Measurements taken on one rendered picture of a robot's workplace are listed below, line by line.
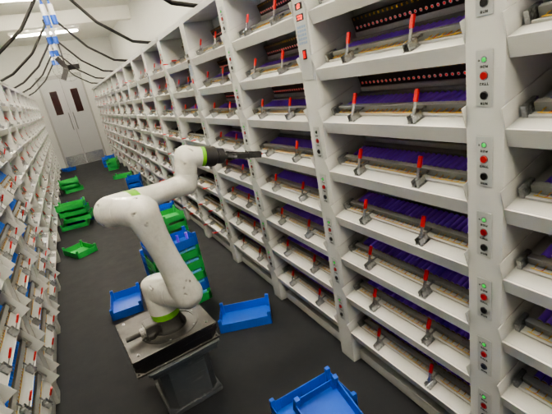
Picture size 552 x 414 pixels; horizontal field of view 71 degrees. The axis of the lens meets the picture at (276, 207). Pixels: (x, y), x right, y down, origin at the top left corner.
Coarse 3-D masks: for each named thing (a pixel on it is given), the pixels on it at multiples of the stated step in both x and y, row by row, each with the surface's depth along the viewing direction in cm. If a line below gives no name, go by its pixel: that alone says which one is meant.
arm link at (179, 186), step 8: (176, 176) 178; (184, 176) 177; (192, 176) 179; (152, 184) 167; (160, 184) 167; (168, 184) 170; (176, 184) 173; (184, 184) 176; (192, 184) 180; (144, 192) 157; (152, 192) 160; (160, 192) 164; (168, 192) 168; (176, 192) 172; (184, 192) 177; (192, 192) 183; (160, 200) 164; (168, 200) 174
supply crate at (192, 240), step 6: (174, 234) 258; (180, 234) 260; (192, 234) 245; (174, 240) 258; (180, 240) 257; (186, 240) 242; (192, 240) 244; (144, 246) 246; (180, 246) 240; (186, 246) 243; (144, 252) 246; (150, 258) 235
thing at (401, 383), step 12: (252, 264) 284; (264, 276) 268; (300, 300) 230; (312, 312) 217; (324, 324) 207; (336, 336) 200; (372, 360) 175; (384, 372) 169; (396, 372) 165; (396, 384) 164; (408, 384) 158; (408, 396) 158; (420, 396) 152; (432, 408) 147
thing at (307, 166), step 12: (276, 132) 216; (288, 132) 206; (300, 132) 195; (264, 156) 201; (276, 156) 193; (288, 156) 185; (312, 156) 158; (288, 168) 183; (300, 168) 173; (312, 168) 163
